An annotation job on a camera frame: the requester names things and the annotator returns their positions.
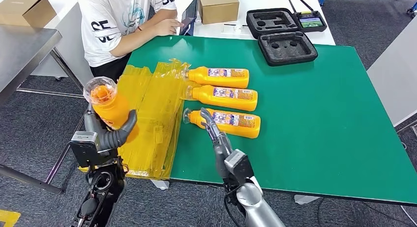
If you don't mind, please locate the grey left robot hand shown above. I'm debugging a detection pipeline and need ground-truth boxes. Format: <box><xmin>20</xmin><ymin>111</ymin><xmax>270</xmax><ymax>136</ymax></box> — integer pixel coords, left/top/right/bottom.
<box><xmin>84</xmin><ymin>103</ymin><xmax>139</xmax><ymax>152</ymax></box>

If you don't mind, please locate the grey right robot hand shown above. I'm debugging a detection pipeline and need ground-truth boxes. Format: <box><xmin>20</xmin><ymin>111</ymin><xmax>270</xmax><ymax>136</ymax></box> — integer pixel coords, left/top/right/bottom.
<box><xmin>199</xmin><ymin>108</ymin><xmax>234</xmax><ymax>181</ymax></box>

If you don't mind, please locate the person's right hand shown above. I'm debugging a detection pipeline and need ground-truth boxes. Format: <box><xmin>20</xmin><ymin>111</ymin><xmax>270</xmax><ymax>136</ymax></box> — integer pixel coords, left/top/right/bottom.
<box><xmin>153</xmin><ymin>19</ymin><xmax>184</xmax><ymax>37</ymax></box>

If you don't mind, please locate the orange detergent bottle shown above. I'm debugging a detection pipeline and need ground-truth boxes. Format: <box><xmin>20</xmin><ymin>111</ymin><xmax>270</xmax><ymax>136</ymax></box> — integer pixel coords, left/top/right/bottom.
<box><xmin>184</xmin><ymin>66</ymin><xmax>250</xmax><ymax>89</ymax></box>
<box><xmin>83</xmin><ymin>76</ymin><xmax>140</xmax><ymax>143</ymax></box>
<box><xmin>184</xmin><ymin>85</ymin><xmax>258</xmax><ymax>112</ymax></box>
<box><xmin>182</xmin><ymin>108</ymin><xmax>261</xmax><ymax>139</ymax></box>

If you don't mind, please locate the dark tablet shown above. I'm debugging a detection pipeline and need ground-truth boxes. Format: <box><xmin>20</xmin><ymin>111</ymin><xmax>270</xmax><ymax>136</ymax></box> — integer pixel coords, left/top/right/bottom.
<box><xmin>179</xmin><ymin>0</ymin><xmax>199</xmax><ymax>36</ymax></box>

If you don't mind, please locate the yellow plastic sheet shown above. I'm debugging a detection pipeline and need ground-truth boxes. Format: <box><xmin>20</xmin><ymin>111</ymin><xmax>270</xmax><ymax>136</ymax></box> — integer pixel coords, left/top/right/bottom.
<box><xmin>78</xmin><ymin>58</ymin><xmax>191</xmax><ymax>181</ymax></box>

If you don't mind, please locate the cardboard box with yellow label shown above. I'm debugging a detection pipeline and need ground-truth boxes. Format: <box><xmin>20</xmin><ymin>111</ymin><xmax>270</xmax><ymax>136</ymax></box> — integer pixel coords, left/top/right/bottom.
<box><xmin>197</xmin><ymin>0</ymin><xmax>240</xmax><ymax>25</ymax></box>

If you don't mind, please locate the person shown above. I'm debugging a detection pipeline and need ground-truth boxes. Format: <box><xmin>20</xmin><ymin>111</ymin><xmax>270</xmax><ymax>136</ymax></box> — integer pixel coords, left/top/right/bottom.
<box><xmin>75</xmin><ymin>0</ymin><xmax>184</xmax><ymax>83</ymax></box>

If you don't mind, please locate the clear plastic stand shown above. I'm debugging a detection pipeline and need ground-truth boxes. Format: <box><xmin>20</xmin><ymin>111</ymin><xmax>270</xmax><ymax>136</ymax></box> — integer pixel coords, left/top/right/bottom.
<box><xmin>221</xmin><ymin>22</ymin><xmax>249</xmax><ymax>36</ymax></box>

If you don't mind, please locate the black foam-lined case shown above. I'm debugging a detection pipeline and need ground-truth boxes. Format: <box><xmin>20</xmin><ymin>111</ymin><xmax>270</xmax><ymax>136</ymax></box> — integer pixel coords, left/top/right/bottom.
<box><xmin>246</xmin><ymin>8</ymin><xmax>319</xmax><ymax>67</ymax></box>

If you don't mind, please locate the steel table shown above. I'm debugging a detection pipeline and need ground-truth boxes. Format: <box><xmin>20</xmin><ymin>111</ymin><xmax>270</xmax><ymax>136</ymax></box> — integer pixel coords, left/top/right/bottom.
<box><xmin>0</xmin><ymin>24</ymin><xmax>95</xmax><ymax>195</ymax></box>

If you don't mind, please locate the plain cardboard box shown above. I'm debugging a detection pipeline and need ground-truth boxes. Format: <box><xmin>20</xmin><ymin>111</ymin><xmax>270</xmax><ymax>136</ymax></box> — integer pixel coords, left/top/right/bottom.
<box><xmin>0</xmin><ymin>0</ymin><xmax>58</xmax><ymax>28</ymax></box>

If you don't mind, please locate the black remote controller with screen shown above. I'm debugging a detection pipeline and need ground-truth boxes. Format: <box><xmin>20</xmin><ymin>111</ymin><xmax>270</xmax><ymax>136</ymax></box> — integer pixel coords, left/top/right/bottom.
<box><xmin>287</xmin><ymin>0</ymin><xmax>328</xmax><ymax>33</ymax></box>

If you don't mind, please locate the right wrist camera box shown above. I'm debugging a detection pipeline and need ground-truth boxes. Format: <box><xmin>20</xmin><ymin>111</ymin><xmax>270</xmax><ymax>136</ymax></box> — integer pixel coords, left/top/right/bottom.
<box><xmin>224</xmin><ymin>149</ymin><xmax>255</xmax><ymax>187</ymax></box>

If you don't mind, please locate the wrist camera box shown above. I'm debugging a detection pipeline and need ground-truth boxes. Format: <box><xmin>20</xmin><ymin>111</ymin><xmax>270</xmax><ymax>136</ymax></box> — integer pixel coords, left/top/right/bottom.
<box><xmin>69</xmin><ymin>131</ymin><xmax>102</xmax><ymax>169</ymax></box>
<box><xmin>224</xmin><ymin>149</ymin><xmax>255</xmax><ymax>187</ymax></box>

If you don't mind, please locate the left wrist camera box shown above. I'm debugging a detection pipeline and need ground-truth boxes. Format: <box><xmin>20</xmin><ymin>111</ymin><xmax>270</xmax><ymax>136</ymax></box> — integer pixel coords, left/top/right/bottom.
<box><xmin>69</xmin><ymin>131</ymin><xmax>102</xmax><ymax>169</ymax></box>

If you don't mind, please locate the grey floor cable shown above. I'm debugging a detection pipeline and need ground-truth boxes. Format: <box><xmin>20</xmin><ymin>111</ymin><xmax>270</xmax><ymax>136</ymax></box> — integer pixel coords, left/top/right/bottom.
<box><xmin>400</xmin><ymin>205</ymin><xmax>417</xmax><ymax>226</ymax></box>

